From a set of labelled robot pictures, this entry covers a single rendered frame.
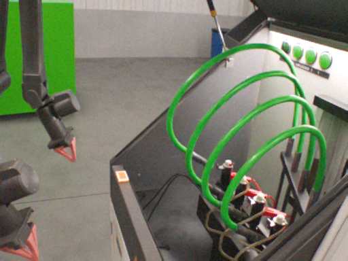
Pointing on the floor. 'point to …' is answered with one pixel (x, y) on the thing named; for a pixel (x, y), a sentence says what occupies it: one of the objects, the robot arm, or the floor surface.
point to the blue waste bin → (217, 41)
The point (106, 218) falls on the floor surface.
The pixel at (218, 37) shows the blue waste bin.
